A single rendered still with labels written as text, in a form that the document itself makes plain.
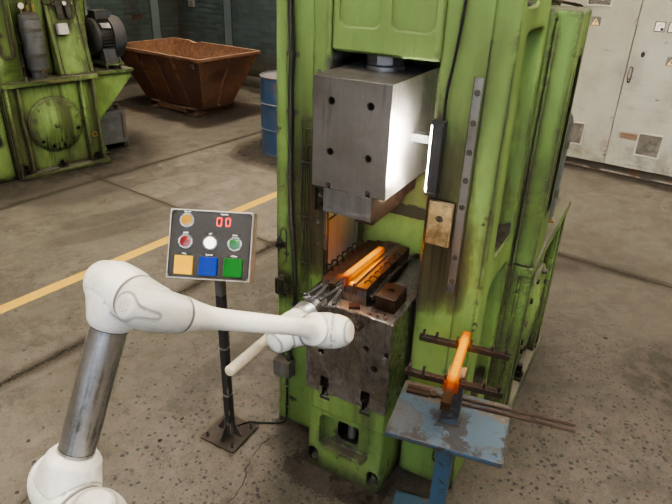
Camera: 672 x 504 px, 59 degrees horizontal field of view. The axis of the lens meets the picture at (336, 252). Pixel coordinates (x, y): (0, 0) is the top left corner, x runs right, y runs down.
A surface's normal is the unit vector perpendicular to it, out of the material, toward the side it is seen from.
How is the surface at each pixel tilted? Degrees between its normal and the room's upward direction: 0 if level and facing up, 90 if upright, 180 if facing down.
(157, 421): 0
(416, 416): 0
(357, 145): 90
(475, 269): 90
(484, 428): 0
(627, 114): 90
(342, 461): 89
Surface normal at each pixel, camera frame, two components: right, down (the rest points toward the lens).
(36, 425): 0.03, -0.89
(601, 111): -0.56, 0.36
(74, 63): 0.72, 0.15
